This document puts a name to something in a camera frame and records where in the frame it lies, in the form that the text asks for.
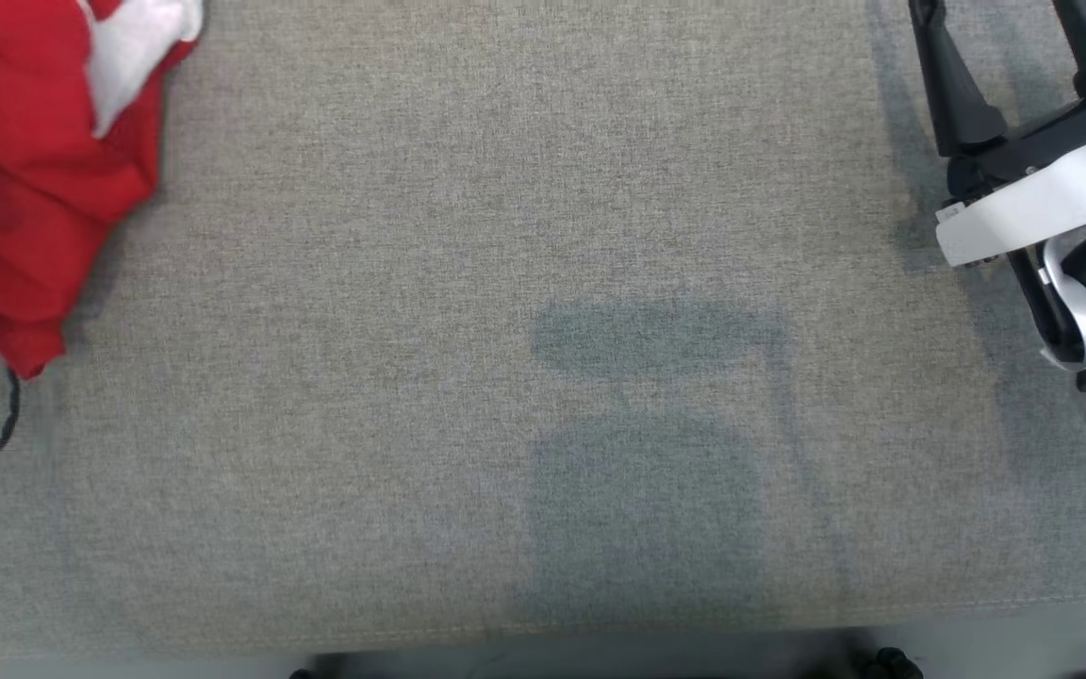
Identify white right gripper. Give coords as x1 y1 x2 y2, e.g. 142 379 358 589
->
908 0 1086 272

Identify red shorts with white band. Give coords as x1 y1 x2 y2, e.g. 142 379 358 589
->
0 0 206 381

